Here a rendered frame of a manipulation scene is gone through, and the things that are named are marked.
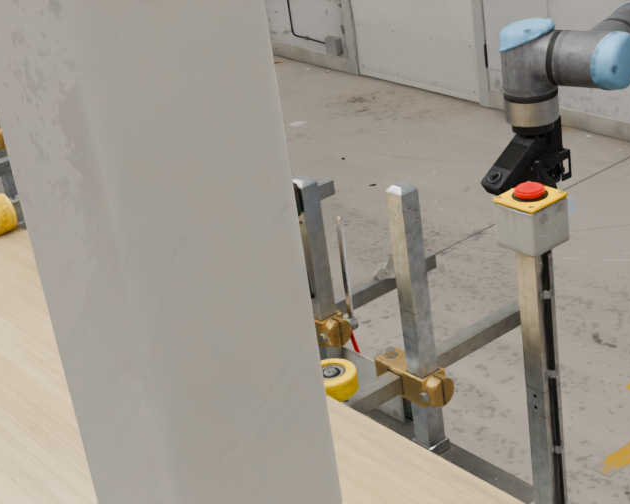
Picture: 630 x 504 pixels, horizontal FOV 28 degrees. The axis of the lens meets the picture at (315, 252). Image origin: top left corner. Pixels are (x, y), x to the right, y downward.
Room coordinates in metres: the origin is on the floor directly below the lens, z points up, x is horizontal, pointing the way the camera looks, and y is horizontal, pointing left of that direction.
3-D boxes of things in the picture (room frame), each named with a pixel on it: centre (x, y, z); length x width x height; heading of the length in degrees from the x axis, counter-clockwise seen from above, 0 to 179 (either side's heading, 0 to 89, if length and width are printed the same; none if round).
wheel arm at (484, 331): (1.77, -0.16, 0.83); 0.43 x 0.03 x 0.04; 125
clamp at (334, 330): (1.94, 0.02, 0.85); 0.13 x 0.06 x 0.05; 35
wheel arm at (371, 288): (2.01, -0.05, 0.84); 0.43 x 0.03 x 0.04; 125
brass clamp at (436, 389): (1.73, -0.13, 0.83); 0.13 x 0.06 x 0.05; 35
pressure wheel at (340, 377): (1.66, 0.00, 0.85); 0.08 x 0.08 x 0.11
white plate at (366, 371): (1.91, -0.03, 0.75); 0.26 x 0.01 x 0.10; 35
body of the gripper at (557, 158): (1.99, -0.40, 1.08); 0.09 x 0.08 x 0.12; 124
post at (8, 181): (2.94, 0.72, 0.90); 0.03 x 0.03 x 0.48; 35
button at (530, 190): (1.50, -0.29, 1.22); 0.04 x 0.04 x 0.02
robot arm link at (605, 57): (1.92, -0.49, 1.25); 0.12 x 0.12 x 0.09; 51
